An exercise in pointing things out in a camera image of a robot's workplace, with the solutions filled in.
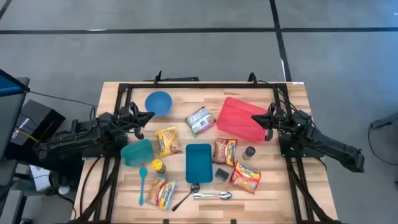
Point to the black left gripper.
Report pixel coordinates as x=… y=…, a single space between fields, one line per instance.
x=129 y=119

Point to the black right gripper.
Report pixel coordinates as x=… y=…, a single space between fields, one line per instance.
x=280 y=121

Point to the red plastic bin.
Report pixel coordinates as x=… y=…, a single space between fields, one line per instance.
x=236 y=121

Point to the yellow ramen packet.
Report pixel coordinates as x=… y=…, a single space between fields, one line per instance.
x=168 y=141

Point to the black-lid spice jar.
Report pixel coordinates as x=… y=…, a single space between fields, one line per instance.
x=249 y=152

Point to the yellow-lid seasoning jar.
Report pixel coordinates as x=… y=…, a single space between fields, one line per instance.
x=158 y=165

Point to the dark red ramen packet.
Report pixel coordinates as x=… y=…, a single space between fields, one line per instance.
x=224 y=151

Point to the bright red ramen packet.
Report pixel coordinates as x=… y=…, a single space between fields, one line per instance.
x=245 y=177

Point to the dark green spice tin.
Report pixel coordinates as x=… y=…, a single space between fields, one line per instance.
x=222 y=174

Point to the blue-edged ramen packet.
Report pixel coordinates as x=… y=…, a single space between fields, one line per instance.
x=161 y=192

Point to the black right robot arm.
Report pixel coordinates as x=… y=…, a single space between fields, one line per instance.
x=335 y=149

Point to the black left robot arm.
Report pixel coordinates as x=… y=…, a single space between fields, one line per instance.
x=77 y=137

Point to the blue round bowl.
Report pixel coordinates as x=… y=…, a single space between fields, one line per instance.
x=158 y=102

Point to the teal plastic bin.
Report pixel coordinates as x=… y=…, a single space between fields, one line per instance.
x=136 y=153

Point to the teal plastic spoon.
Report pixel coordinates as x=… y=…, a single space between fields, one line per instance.
x=142 y=174

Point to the green-edged shrimp ramen packet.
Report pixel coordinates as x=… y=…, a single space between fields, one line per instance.
x=200 y=121

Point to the blue rectangular plastic bin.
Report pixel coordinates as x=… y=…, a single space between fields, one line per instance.
x=199 y=163

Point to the silver metal spoon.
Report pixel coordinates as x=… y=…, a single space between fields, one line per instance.
x=224 y=195

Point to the black spoon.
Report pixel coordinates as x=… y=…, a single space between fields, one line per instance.
x=195 y=188

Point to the black cardboard box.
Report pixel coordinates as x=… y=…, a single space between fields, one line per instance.
x=37 y=118

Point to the white round cap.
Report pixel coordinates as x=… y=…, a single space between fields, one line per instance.
x=63 y=190

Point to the white paper sheet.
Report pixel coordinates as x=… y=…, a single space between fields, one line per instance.
x=40 y=179

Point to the dark computer monitor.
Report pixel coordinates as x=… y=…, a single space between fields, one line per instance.
x=9 y=109

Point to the black aluminium table frame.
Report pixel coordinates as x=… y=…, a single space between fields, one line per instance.
x=202 y=85

